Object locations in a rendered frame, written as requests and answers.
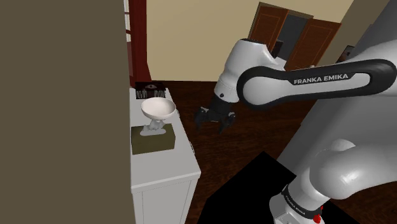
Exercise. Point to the white pedestal bowl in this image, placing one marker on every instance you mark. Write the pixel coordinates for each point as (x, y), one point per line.
(157, 111)

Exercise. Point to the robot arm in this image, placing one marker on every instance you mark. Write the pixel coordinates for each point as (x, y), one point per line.
(310, 90)

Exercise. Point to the dark box with eye print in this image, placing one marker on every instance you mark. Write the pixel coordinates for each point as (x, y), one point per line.
(150, 90)

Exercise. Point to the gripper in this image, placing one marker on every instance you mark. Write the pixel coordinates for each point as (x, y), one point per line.
(219, 109)

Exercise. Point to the brown double door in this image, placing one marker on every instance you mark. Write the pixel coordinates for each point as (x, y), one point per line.
(310, 43)

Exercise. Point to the olive green box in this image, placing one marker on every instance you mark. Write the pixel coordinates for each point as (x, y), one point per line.
(152, 143)

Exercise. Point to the white cabinet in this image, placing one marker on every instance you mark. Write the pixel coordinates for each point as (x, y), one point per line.
(158, 167)

